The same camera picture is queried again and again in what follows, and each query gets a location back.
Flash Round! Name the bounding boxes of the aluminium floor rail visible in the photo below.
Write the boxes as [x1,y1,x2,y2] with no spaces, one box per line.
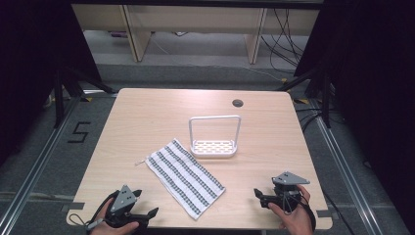
[0,96,82,231]
[307,97,385,235]

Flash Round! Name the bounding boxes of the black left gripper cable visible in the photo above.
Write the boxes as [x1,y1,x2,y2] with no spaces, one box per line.
[68,190,119,231]

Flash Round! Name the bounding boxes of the person's left hand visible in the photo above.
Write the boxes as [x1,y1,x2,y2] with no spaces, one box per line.
[89,197,140,235]

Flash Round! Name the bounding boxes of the black curtain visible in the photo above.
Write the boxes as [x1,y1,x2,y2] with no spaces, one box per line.
[0,0,103,165]
[293,0,415,231]

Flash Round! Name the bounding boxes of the white plastic towel rack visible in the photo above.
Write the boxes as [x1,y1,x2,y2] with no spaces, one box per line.
[188,115,243,160]

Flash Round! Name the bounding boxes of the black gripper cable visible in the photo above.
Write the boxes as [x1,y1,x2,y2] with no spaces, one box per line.
[301,187,356,235]
[68,190,119,231]

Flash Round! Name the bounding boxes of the person's right hand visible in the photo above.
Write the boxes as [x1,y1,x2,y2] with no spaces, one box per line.
[267,184,315,235]

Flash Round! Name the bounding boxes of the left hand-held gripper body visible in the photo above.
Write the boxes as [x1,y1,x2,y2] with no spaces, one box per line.
[97,184,152,229]

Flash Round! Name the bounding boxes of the bundle of black cables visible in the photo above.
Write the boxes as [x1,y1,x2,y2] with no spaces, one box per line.
[259,8,310,72]

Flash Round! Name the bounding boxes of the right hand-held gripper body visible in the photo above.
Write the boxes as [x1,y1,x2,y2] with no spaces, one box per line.
[266,170,311,215]

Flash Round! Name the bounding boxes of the black floor cables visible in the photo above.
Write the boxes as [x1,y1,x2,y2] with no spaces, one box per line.
[294,107,329,132]

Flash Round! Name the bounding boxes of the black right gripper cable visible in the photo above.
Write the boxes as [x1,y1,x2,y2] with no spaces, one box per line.
[301,187,356,235]

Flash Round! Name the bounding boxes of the white checked striped dish towel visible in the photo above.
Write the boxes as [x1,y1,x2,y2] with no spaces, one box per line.
[134,138,227,220]

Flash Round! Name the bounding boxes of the black metal stand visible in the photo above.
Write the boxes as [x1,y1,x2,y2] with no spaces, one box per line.
[276,67,333,129]
[53,65,115,129]

